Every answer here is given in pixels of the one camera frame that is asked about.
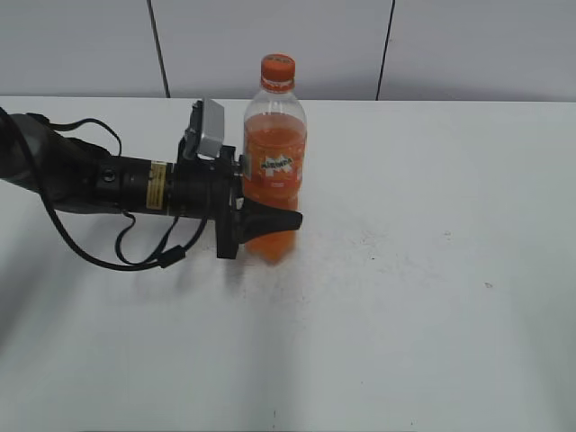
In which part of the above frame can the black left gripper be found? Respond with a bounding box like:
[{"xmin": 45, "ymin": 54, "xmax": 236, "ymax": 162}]
[{"xmin": 168, "ymin": 144, "xmax": 303, "ymax": 259}]

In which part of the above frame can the orange soda bottle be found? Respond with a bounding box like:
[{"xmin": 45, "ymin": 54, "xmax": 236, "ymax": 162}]
[{"xmin": 242, "ymin": 53, "xmax": 308, "ymax": 265}]

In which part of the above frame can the orange bottle cap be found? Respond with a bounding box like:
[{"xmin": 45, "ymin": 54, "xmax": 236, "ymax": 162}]
[{"xmin": 261, "ymin": 53, "xmax": 296, "ymax": 82}]

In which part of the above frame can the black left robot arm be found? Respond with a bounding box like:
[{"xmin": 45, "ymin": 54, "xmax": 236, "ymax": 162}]
[{"xmin": 1, "ymin": 99, "xmax": 302, "ymax": 271}]

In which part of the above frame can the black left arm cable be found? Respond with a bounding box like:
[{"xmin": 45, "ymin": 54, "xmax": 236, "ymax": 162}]
[{"xmin": 0, "ymin": 106, "xmax": 211, "ymax": 272}]

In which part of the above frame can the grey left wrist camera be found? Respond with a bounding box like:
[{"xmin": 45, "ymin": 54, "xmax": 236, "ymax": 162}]
[{"xmin": 182, "ymin": 98, "xmax": 225, "ymax": 160}]

